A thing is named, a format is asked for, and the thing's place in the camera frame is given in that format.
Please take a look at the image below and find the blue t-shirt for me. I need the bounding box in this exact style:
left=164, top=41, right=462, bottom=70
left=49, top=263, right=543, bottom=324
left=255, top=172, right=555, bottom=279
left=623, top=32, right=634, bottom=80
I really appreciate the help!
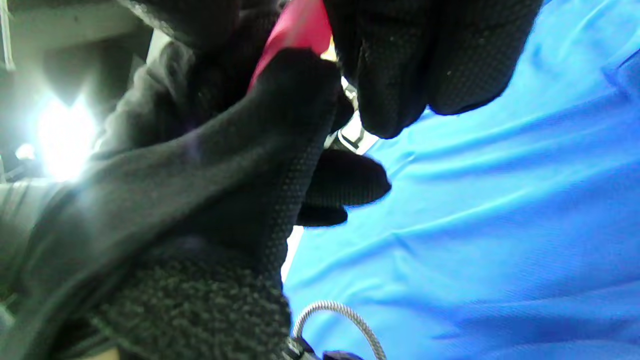
left=282, top=0, right=640, bottom=360

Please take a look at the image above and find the person's right hand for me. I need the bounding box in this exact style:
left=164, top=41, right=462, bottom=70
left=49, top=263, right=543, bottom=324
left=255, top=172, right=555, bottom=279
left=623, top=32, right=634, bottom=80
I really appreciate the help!
left=0, top=0, right=544, bottom=360

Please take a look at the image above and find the pink lint roller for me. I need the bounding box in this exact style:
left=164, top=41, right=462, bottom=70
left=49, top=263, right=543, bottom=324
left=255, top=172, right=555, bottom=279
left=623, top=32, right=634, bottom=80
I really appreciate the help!
left=248, top=0, right=335, bottom=93

